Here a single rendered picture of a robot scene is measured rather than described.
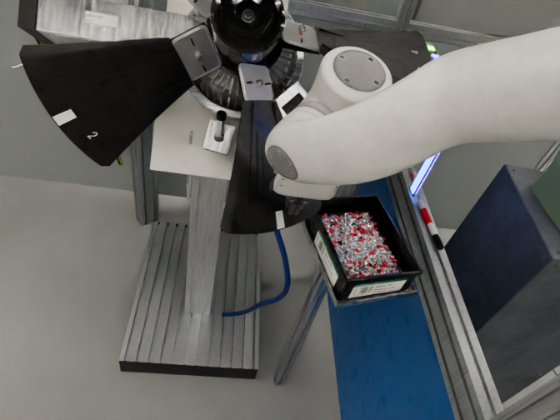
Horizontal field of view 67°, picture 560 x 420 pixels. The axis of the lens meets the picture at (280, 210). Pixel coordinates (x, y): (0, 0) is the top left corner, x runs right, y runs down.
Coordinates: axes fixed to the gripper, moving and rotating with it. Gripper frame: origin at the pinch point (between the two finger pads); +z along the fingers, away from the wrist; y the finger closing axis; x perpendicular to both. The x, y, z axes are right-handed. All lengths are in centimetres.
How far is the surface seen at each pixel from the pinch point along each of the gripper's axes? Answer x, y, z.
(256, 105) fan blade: -13.1, 8.9, -8.1
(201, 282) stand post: -7, 15, 75
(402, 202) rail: -15.6, -31.6, 21.6
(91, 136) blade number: -8.0, 35.9, 0.4
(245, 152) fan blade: -5.4, 9.8, -5.3
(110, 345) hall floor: 11, 44, 100
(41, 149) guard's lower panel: -65, 88, 100
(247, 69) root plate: -18.6, 11.1, -10.4
